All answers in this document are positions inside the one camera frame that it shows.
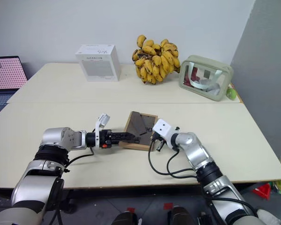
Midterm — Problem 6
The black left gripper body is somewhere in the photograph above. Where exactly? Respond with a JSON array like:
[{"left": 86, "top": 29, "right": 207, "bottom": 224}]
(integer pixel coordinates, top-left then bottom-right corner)
[{"left": 99, "top": 129, "right": 114, "bottom": 150}]

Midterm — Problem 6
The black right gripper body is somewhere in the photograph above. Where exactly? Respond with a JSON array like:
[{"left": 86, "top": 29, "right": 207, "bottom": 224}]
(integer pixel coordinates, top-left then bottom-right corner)
[{"left": 150, "top": 132, "right": 166, "bottom": 146}]

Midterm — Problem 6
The wooden picture frame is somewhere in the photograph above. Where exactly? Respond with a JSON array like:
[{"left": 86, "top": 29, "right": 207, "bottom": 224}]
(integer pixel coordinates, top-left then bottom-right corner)
[{"left": 118, "top": 111, "right": 159, "bottom": 151}]

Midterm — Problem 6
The dark rounded shape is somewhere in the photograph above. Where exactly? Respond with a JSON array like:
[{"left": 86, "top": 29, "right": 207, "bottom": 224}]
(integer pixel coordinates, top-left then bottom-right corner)
[
  {"left": 170, "top": 205, "right": 195, "bottom": 225},
  {"left": 111, "top": 210, "right": 138, "bottom": 225}
]

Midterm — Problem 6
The white cardboard box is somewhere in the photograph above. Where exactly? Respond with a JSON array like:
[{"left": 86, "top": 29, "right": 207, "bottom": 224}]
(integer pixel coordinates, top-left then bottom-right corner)
[{"left": 75, "top": 43, "right": 122, "bottom": 83}]

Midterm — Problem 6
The red item inside pouch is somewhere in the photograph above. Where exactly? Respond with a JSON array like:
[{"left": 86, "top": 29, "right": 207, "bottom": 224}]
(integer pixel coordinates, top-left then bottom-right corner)
[{"left": 189, "top": 67, "right": 201, "bottom": 86}]

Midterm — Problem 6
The black table caster wheel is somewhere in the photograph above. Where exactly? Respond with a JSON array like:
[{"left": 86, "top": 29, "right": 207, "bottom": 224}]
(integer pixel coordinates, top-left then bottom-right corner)
[{"left": 60, "top": 198, "right": 77, "bottom": 214}]

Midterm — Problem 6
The clear green-trimmed pouch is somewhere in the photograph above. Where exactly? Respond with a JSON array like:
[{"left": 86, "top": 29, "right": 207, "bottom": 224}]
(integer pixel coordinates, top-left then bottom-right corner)
[{"left": 179, "top": 54, "right": 234, "bottom": 102}]

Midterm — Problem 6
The yellow banana bunch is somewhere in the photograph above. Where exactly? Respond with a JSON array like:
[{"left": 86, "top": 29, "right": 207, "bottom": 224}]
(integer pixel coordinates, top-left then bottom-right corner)
[{"left": 131, "top": 34, "right": 181, "bottom": 85}]

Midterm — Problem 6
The small green fruit toy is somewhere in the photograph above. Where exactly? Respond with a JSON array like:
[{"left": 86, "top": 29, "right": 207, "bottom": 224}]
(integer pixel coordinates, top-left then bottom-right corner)
[{"left": 226, "top": 86, "right": 237, "bottom": 100}]

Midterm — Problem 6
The red triangular toy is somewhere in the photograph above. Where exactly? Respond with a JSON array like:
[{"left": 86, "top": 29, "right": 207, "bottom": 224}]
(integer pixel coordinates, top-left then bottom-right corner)
[{"left": 252, "top": 183, "right": 272, "bottom": 201}]

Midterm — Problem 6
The open laptop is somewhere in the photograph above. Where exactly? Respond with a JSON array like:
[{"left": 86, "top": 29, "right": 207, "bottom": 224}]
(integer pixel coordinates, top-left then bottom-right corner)
[{"left": 0, "top": 55, "right": 29, "bottom": 120}]

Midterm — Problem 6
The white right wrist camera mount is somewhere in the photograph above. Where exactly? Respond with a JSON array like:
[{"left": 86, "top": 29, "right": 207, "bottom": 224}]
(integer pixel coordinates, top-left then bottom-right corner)
[{"left": 152, "top": 119, "right": 178, "bottom": 148}]

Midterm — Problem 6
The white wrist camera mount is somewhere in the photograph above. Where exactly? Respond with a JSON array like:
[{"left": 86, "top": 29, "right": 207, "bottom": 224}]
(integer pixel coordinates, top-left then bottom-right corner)
[
  {"left": 152, "top": 119, "right": 178, "bottom": 148},
  {"left": 94, "top": 112, "right": 111, "bottom": 149}
]

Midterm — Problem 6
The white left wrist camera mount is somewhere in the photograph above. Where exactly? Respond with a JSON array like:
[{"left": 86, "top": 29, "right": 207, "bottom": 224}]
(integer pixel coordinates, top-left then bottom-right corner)
[{"left": 94, "top": 112, "right": 111, "bottom": 149}]

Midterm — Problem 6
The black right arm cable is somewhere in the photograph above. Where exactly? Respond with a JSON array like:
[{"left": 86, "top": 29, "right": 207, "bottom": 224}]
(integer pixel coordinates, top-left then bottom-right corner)
[{"left": 147, "top": 138, "right": 202, "bottom": 181}]

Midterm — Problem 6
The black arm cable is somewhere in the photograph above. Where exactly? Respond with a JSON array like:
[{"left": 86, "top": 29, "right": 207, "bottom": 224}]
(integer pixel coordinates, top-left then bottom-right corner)
[
  {"left": 147, "top": 138, "right": 202, "bottom": 181},
  {"left": 64, "top": 147, "right": 96, "bottom": 173}
]

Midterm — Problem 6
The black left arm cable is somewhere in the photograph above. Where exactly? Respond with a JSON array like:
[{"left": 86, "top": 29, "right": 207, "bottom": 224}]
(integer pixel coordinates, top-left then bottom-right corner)
[{"left": 64, "top": 147, "right": 96, "bottom": 173}]

